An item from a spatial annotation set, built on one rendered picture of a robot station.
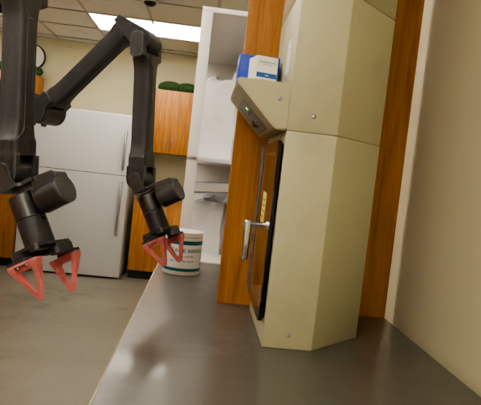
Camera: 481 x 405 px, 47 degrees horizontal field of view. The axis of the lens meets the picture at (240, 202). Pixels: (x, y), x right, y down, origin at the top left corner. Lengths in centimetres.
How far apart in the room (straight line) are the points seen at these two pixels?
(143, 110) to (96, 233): 469
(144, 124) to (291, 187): 54
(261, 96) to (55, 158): 517
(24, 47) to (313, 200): 65
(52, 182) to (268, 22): 80
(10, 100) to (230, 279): 77
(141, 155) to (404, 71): 77
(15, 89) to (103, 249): 512
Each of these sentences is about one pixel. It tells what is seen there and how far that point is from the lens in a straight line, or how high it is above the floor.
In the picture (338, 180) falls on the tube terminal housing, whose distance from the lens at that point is 122.
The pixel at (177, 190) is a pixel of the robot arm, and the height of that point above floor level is 124.
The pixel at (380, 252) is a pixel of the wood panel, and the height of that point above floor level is 113.
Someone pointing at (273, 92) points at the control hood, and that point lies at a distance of 119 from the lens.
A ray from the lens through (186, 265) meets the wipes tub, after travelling 189.
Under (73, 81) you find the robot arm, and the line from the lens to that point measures 169.
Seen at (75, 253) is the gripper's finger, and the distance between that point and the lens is 115.
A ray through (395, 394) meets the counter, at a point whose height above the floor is 94.
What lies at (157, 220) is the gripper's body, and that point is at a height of 115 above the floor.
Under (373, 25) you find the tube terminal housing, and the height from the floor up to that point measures 167.
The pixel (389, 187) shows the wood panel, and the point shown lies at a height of 132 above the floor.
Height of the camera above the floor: 131
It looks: 3 degrees down
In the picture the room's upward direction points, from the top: 6 degrees clockwise
